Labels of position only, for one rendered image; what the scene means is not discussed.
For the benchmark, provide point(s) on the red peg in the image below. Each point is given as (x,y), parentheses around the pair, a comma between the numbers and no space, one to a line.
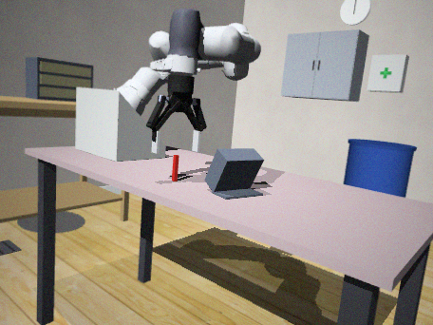
(175,168)

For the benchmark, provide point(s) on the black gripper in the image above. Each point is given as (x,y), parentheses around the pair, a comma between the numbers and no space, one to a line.
(179,100)

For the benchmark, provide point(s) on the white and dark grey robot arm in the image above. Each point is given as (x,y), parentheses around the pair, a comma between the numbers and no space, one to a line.
(181,53)

